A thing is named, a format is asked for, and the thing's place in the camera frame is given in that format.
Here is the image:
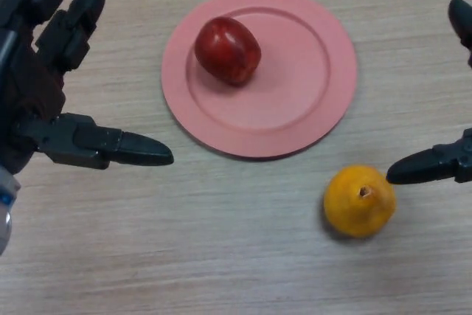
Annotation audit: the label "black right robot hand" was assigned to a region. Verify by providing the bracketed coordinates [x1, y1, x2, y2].
[386, 0, 472, 186]

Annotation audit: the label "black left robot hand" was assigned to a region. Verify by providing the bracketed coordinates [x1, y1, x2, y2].
[0, 0, 175, 176]

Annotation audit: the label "red apple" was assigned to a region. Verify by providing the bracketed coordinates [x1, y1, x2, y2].
[194, 15, 263, 87]

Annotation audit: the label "pink round plate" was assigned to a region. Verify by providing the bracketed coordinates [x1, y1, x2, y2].
[161, 0, 358, 162]

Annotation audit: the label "yellow-orange pear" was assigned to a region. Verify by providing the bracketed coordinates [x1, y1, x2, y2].
[323, 165, 398, 239]

